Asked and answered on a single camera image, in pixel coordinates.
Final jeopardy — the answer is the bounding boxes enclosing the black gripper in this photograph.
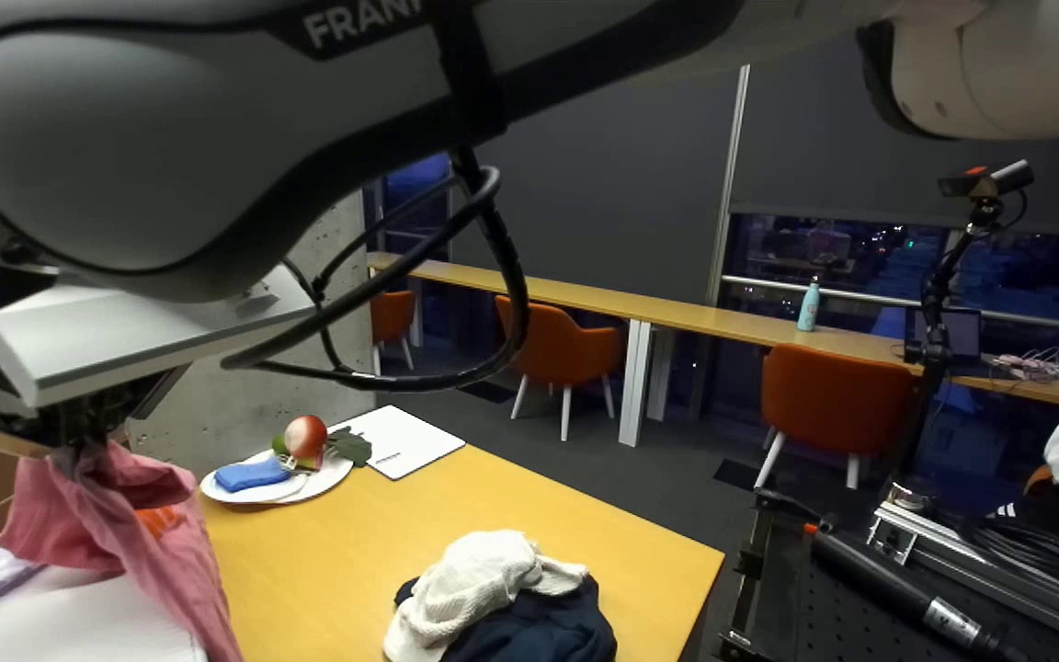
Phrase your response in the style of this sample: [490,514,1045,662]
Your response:
[18,364,176,460]

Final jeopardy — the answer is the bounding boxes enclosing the pink cloth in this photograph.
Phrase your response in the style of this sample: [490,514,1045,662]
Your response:
[0,437,247,662]

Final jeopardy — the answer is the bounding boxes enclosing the white knitted towel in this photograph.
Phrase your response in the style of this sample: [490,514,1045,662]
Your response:
[380,525,593,662]

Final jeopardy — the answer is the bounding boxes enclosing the orange and white packet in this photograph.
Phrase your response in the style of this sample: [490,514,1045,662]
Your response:
[131,502,194,543]

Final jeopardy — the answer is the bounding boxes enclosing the blue sponge block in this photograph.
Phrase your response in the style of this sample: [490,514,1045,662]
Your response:
[211,453,298,497]

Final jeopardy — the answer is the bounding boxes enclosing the red apple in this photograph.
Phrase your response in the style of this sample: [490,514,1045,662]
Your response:
[281,412,336,473]

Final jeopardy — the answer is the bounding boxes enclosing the white plate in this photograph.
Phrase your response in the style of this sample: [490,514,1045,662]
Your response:
[194,450,355,513]

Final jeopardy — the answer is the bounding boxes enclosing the green leafy toy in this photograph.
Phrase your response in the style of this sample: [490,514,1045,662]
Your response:
[270,422,374,472]

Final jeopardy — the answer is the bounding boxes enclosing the white paper sheet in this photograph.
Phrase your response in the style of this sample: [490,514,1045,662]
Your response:
[327,402,469,486]

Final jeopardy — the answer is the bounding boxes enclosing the orange chair with white legs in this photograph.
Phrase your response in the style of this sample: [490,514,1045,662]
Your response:
[491,296,626,446]
[366,285,423,377]
[751,342,925,497]

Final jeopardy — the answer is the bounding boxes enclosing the long wooden counter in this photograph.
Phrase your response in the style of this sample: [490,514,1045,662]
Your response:
[365,249,1059,453]

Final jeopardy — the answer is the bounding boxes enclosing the light blue bottle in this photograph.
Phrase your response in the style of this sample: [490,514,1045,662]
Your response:
[789,272,827,337]

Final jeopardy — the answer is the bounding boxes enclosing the black perforated metal table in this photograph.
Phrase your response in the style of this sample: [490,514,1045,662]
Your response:
[713,453,1059,662]

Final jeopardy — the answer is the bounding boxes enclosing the black cylindrical tool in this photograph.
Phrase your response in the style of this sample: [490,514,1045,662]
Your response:
[798,519,1014,662]

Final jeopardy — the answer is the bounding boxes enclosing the black aluminium rails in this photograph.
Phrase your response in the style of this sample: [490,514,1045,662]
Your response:
[912,509,1059,639]

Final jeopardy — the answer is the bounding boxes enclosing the thin black cable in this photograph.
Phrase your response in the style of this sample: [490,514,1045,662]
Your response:
[306,161,506,379]

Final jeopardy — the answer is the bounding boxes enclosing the thick black cable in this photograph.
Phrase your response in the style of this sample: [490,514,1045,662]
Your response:
[218,0,536,396]

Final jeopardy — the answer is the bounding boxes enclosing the white vertical window post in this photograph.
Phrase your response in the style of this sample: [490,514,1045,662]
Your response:
[700,61,759,310]

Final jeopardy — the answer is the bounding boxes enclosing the silver metal bracket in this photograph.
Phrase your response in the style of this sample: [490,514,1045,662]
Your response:
[859,477,931,569]

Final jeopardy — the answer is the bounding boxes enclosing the black camera on stand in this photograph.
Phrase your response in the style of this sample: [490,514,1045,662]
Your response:
[889,153,1038,493]

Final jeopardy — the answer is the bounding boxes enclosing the tangled cable pile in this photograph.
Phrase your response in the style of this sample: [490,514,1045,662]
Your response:
[979,347,1059,394]

